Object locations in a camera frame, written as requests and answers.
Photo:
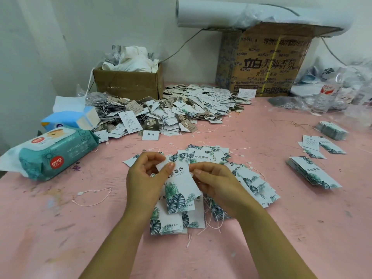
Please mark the person's left hand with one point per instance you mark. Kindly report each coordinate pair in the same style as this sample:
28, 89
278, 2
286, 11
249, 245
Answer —
141, 185

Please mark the person's right hand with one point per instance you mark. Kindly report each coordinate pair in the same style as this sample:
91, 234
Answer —
225, 191

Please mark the person's right thumb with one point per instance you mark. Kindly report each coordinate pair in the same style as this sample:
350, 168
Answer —
203, 174

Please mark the person's left thumb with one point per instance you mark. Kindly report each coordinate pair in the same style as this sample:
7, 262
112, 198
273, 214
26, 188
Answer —
164, 172

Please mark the leaf print hang tag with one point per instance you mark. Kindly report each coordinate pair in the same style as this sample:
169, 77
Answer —
180, 188

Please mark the person's right forearm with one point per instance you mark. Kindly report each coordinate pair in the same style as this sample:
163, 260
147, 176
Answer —
270, 244

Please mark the person's left forearm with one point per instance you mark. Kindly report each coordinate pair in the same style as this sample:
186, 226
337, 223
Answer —
122, 244

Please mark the pile of leaf print tags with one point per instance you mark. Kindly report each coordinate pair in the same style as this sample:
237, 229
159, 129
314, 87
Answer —
252, 183

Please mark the heap of grey white tags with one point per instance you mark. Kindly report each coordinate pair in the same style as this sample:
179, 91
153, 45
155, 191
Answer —
186, 110

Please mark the white card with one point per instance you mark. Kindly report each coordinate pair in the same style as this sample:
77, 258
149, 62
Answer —
247, 93

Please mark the small open cardboard box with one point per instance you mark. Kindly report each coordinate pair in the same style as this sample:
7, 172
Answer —
128, 82

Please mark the blue tissue pack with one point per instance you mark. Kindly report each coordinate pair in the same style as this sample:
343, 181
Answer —
72, 117

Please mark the long stack of leaf tags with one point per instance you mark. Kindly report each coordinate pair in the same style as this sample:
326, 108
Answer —
312, 172

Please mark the teal wet wipes pack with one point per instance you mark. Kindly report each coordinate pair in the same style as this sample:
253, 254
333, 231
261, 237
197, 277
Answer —
49, 153

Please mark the crumpled white cloth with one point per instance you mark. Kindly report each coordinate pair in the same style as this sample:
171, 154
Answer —
133, 59

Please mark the spread stack of tags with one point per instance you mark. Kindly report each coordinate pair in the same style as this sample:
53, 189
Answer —
319, 146

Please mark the large printed cardboard box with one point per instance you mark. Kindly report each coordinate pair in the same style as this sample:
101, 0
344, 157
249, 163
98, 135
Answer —
264, 63

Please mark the small stack of tags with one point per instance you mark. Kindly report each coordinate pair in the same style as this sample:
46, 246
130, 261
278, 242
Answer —
332, 130

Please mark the clear plastic bottle red label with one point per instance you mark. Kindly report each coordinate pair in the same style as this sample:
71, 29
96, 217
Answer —
327, 94

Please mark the white paper roll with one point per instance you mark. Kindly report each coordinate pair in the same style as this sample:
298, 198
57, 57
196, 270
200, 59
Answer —
226, 13

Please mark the heap of clear plastic bags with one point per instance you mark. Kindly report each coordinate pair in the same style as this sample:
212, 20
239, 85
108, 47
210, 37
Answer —
348, 84

